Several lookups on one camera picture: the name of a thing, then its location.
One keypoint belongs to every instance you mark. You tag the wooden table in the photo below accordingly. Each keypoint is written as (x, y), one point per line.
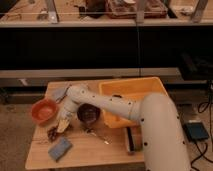
(86, 151)

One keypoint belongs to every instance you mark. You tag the dark brown bowl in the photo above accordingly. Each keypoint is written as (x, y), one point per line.
(88, 114)

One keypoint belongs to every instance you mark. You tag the red bowl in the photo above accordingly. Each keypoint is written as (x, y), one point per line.
(43, 110)

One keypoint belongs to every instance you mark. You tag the black foot pedal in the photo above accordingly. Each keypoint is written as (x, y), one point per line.
(195, 131)

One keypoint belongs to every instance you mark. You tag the metal spoon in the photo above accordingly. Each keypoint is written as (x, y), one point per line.
(93, 133)

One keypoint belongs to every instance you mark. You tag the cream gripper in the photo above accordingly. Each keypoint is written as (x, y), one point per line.
(63, 123)

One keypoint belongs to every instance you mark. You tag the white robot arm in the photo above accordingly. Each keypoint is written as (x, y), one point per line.
(164, 146)

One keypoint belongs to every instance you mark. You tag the metal shelf rack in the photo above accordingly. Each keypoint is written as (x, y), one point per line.
(105, 13)

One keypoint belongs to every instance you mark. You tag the blue sponge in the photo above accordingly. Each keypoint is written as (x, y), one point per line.
(59, 149)

